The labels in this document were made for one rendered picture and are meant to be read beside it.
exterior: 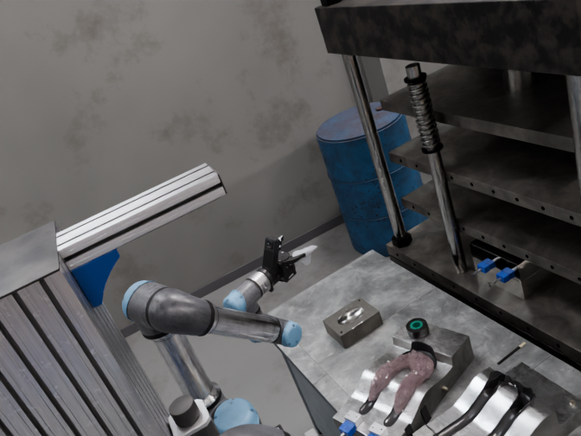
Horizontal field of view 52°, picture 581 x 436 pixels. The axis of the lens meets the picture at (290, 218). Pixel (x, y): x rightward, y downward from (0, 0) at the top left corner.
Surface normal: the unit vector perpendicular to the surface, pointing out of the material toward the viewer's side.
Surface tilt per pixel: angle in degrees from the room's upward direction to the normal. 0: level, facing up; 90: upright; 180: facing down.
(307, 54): 90
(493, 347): 0
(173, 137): 90
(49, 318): 90
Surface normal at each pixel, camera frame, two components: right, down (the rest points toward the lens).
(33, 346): 0.38, 0.32
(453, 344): -0.32, -0.84
